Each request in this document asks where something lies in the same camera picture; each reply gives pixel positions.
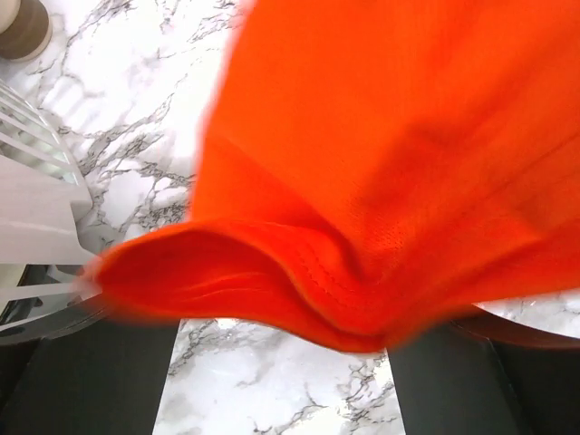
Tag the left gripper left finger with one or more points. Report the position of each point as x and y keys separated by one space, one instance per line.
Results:
x=104 y=379

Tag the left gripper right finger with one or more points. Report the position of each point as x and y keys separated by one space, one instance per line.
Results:
x=450 y=382

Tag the orange t shirt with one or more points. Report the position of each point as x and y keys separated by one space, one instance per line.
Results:
x=370 y=168

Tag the white plastic basket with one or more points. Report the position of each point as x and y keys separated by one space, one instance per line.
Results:
x=43 y=197

